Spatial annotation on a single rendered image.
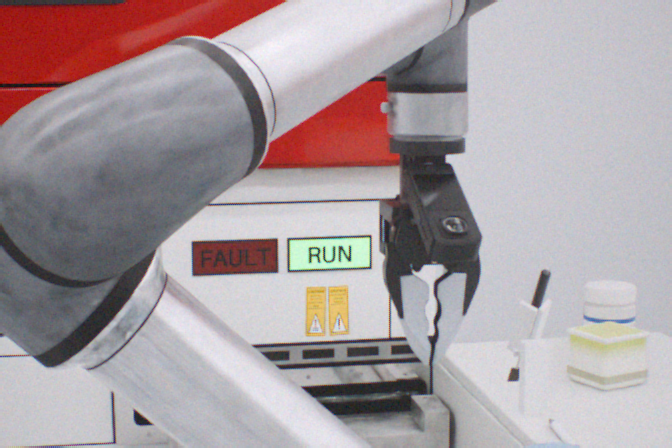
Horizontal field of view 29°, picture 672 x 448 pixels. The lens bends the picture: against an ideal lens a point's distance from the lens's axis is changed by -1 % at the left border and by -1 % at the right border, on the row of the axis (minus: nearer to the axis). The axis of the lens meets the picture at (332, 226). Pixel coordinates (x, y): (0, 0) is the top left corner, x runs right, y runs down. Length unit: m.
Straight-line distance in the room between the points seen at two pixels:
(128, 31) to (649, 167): 2.11
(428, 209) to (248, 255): 0.66
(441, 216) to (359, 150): 0.60
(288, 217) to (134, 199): 1.04
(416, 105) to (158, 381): 0.42
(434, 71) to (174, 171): 0.47
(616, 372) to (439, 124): 0.56
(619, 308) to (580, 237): 1.73
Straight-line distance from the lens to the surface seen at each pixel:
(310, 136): 1.70
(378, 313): 1.81
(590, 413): 1.53
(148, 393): 0.86
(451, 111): 1.17
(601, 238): 3.50
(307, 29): 0.84
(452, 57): 1.17
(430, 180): 1.16
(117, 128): 0.73
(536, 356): 1.50
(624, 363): 1.63
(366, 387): 1.86
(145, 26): 1.68
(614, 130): 3.48
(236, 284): 1.77
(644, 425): 1.50
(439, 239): 1.10
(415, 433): 1.72
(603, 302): 1.76
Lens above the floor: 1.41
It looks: 9 degrees down
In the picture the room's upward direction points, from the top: straight up
